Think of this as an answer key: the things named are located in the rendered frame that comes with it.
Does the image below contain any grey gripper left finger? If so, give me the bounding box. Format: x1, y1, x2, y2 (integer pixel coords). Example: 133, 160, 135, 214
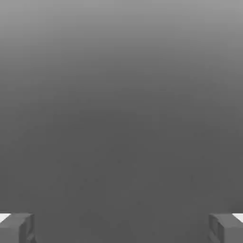
0, 213, 37, 243

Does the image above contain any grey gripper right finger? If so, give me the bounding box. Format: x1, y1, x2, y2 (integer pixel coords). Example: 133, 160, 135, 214
207, 213, 243, 243

